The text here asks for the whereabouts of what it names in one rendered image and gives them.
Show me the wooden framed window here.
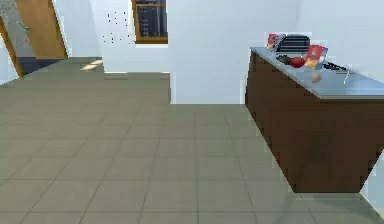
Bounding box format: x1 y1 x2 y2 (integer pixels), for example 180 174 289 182
131 0 169 45

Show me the black toaster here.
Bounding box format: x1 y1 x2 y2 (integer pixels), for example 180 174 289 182
275 34 312 57

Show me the red apple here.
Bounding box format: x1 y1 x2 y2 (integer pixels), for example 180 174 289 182
289 56 306 69

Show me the orange red box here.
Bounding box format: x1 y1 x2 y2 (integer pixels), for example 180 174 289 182
304 44 329 71

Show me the brown wooden room door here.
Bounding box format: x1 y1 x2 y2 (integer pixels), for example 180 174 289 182
15 0 69 60

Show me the dark brown kitchen counter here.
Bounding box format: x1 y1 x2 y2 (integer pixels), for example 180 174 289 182
245 46 384 194

